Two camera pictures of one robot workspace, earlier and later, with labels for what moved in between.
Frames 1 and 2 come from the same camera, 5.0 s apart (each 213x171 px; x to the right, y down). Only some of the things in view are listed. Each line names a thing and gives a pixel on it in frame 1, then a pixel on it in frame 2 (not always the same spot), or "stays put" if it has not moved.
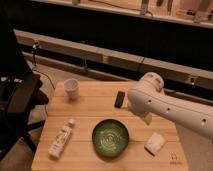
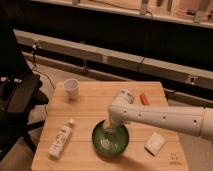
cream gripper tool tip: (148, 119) -> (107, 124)
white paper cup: (71, 85) stays put
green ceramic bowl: (110, 137) stays put
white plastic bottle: (60, 140) stays put
